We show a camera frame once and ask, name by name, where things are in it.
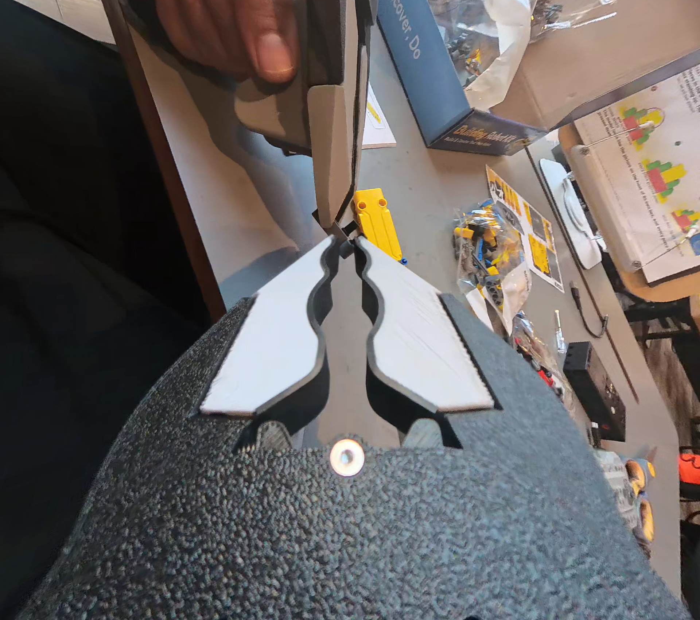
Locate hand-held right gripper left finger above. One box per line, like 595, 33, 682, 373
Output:
199, 236, 340, 417

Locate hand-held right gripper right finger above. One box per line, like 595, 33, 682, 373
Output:
354, 236, 495, 413

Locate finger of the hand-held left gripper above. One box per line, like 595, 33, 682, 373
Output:
308, 0, 366, 235

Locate yellow building panel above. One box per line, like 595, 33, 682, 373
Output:
353, 188, 408, 266

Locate grey desk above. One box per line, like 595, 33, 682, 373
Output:
98, 0, 681, 620

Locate person's left hand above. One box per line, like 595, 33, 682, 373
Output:
117, 0, 302, 85

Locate white instruction booklet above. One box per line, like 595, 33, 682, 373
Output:
362, 83, 398, 150

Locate blue kit box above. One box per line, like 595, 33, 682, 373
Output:
374, 0, 700, 157

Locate clear bag yellow blue parts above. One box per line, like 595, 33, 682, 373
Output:
451, 199, 534, 336

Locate clear bag black red parts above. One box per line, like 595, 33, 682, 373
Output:
511, 311, 575, 413

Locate yellow black sticker sheet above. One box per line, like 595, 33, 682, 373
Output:
486, 165, 565, 294

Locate black box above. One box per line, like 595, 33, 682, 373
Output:
562, 341, 627, 443

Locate white stand base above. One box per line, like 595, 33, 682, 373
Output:
538, 158, 603, 271

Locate person's legs black pants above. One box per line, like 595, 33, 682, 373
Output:
0, 0, 211, 620

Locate grey battery hub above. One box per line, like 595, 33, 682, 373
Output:
593, 445, 641, 533

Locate blue yellow plastic part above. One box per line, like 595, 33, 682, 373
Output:
623, 458, 657, 544

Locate wooden instruction sign board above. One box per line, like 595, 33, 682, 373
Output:
558, 48, 700, 303

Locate short black cable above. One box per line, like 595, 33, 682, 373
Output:
569, 280, 610, 339

